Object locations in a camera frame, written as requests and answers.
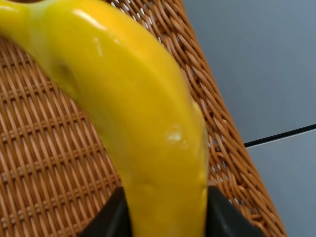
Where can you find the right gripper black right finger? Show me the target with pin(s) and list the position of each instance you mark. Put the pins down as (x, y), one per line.
(224, 220)

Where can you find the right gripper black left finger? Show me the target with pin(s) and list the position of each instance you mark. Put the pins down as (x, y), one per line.
(112, 220)

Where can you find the yellow banana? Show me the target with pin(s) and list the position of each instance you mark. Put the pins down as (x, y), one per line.
(137, 98)

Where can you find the woven wicker basket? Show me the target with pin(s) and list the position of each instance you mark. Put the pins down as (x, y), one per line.
(54, 173)

